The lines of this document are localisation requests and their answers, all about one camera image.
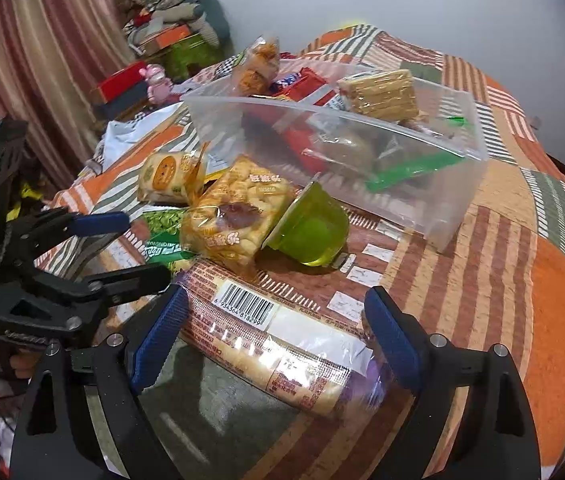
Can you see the orange cardboard box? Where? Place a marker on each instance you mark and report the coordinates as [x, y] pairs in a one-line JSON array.
[[165, 39]]

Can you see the pink toy figure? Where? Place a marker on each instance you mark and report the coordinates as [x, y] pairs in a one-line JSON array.
[[156, 85]]

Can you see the red snack packet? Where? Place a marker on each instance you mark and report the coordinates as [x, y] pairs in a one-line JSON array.
[[312, 85]]

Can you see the green patterned box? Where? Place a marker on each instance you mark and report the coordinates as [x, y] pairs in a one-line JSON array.
[[190, 57]]

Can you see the orange fried snack packet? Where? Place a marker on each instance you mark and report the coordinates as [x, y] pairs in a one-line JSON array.
[[260, 65]]

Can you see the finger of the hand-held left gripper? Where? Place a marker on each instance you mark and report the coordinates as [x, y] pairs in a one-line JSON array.
[[100, 222], [127, 280]]

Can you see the blue chip packet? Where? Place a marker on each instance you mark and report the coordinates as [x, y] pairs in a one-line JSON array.
[[291, 80]]

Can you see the clear plastic storage container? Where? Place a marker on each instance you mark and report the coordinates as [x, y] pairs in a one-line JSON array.
[[412, 200]]

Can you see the green pea snack packet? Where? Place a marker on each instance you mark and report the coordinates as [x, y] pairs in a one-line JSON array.
[[162, 242]]

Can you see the round cake snack packet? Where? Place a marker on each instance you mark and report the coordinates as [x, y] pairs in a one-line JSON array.
[[165, 176]]

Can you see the green jelly cup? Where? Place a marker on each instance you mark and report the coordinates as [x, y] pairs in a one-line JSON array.
[[312, 232]]

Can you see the striped patchwork quilt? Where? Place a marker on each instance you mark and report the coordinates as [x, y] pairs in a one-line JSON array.
[[487, 285]]

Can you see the striped brown curtain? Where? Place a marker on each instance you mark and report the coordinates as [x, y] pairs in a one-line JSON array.
[[37, 35]]

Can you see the grey-green plush pillow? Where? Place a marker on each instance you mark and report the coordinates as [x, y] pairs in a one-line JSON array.
[[207, 17]]

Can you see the long cracker packet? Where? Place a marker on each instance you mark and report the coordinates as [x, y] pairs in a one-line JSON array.
[[272, 347]]

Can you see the wafer biscuit packet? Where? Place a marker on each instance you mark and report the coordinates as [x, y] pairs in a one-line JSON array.
[[382, 92]]

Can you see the yellow puffed snack packet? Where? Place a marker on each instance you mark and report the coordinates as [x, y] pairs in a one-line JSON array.
[[237, 205]]

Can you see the white cloth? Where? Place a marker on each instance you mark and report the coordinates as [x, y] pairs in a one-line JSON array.
[[132, 132]]

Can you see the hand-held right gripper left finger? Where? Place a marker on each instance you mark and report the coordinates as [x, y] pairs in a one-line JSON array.
[[160, 332]]

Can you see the clear packet with green seals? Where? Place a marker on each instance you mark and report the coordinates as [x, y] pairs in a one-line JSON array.
[[347, 152]]

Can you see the red gift box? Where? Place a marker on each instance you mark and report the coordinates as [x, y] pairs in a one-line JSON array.
[[120, 82]]

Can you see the small-print patchwork quilt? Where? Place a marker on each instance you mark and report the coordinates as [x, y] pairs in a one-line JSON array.
[[212, 72]]

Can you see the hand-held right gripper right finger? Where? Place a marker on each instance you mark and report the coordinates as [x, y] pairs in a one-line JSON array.
[[392, 340]]

